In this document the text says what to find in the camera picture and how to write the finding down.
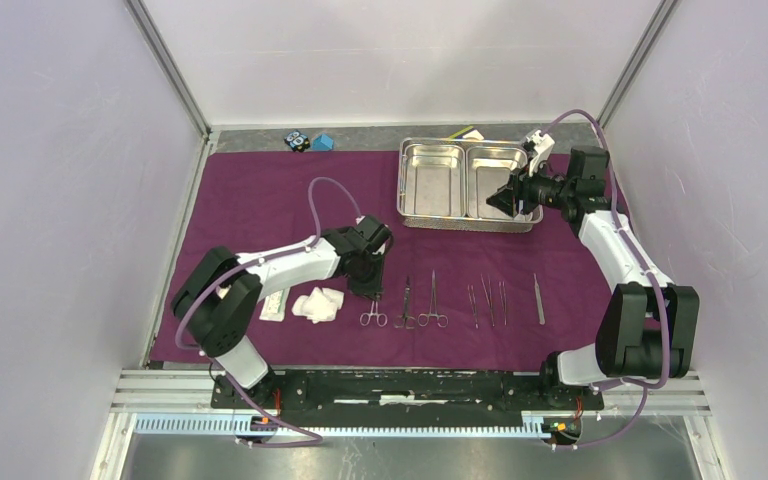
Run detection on aluminium corner frame rail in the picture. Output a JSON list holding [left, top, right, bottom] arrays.
[[124, 0, 212, 138], [597, 0, 681, 129]]

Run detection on steel right inner pan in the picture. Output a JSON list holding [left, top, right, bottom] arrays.
[[466, 146, 533, 223]]

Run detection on suture packet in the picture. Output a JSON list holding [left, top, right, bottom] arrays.
[[259, 289, 289, 322]]

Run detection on steel surgical scissors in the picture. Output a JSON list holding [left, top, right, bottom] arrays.
[[393, 276, 418, 330]]

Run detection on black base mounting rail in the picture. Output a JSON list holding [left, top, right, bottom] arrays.
[[246, 369, 605, 428]]

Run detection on aluminium corner frame rail left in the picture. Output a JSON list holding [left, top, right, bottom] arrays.
[[124, 0, 212, 138]]

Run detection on aluminium corner frame rail right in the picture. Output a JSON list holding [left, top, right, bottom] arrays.
[[597, 0, 681, 129]]

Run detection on blue toy block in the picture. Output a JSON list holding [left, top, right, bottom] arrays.
[[311, 134, 335, 152]]

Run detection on white gauze wad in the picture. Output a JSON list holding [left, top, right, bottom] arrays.
[[291, 287, 345, 324]]

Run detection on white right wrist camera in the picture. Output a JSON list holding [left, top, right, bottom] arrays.
[[520, 129, 555, 177]]

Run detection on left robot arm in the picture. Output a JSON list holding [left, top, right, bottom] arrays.
[[170, 215, 393, 408]]

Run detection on purple cloth wrap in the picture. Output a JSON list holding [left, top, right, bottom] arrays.
[[169, 151, 611, 371]]

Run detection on metal mesh instrument tray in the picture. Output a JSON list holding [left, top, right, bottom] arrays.
[[397, 137, 543, 233]]

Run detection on steel left inner pan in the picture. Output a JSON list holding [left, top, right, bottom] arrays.
[[397, 138, 466, 219]]

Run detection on steel needle holder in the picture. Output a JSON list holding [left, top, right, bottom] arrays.
[[480, 274, 495, 327]]

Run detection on aluminium front frame rail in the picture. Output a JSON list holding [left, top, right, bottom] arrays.
[[92, 370, 713, 442]]

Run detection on steel pan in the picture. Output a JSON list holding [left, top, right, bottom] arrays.
[[397, 138, 466, 219], [466, 146, 533, 223]]

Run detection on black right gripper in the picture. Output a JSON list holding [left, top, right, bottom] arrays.
[[486, 155, 575, 218]]

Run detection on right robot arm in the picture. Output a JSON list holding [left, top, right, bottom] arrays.
[[486, 142, 700, 408]]

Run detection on black blue toy car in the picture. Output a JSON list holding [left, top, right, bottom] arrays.
[[284, 130, 311, 153]]

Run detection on thin curved steel tweezers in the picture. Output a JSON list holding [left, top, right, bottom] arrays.
[[498, 281, 508, 326]]

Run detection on steel hemostat clamp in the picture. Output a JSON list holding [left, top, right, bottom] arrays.
[[359, 295, 389, 328], [417, 270, 449, 328]]

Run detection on steel forceps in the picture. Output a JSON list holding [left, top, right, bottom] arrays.
[[533, 273, 546, 326]]

